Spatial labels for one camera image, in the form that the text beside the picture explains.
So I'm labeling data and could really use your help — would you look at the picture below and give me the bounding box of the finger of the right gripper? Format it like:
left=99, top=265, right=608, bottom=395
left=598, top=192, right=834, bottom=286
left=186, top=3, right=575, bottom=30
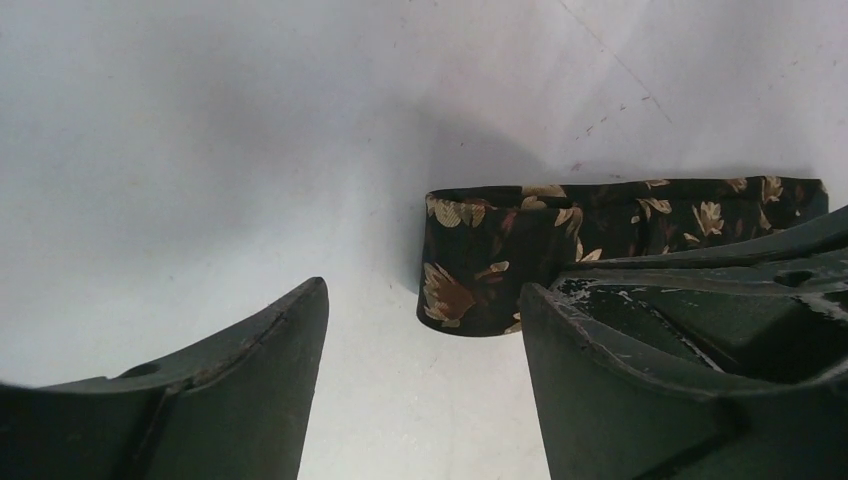
left=552, top=209, right=847, bottom=384

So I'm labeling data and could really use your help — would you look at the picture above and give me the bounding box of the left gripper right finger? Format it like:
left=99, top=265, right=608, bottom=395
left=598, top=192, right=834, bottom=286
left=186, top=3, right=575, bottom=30
left=521, top=284, right=847, bottom=479

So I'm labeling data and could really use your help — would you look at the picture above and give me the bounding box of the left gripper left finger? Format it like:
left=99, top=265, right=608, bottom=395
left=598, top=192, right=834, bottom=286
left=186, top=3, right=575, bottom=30
left=1, top=277, right=329, bottom=479

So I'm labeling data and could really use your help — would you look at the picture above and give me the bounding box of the black gold floral tie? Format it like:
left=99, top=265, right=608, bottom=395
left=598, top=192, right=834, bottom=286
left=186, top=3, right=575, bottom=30
left=416, top=176, right=829, bottom=337

